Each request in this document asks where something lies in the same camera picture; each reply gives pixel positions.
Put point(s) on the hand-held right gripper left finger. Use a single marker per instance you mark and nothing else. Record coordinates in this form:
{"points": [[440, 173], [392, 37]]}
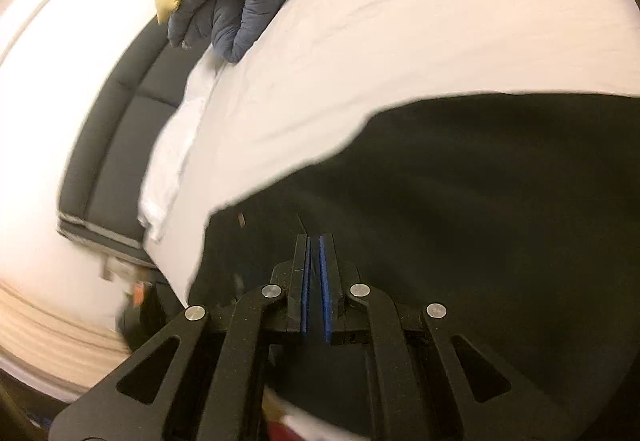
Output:
{"points": [[305, 291]]}

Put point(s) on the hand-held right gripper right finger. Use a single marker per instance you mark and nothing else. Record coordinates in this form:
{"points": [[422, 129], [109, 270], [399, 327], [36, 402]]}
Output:
{"points": [[325, 291]]}

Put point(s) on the black pants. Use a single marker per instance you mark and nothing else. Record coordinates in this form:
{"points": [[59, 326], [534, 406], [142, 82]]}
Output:
{"points": [[450, 201]]}

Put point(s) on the white bed sheet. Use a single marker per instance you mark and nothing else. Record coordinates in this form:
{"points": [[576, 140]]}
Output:
{"points": [[380, 46]]}

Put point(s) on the dark grey bed frame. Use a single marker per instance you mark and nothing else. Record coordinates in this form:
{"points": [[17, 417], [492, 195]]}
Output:
{"points": [[120, 121]]}

